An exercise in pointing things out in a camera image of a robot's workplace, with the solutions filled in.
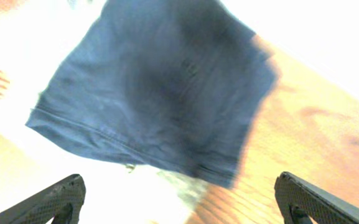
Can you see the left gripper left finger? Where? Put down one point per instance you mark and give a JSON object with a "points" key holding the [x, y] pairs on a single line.
{"points": [[60, 203]]}

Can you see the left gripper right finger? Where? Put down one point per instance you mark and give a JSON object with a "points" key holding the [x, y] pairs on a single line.
{"points": [[301, 202]]}

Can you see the dark blue shorts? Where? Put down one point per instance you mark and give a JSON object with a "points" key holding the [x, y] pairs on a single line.
{"points": [[173, 84]]}

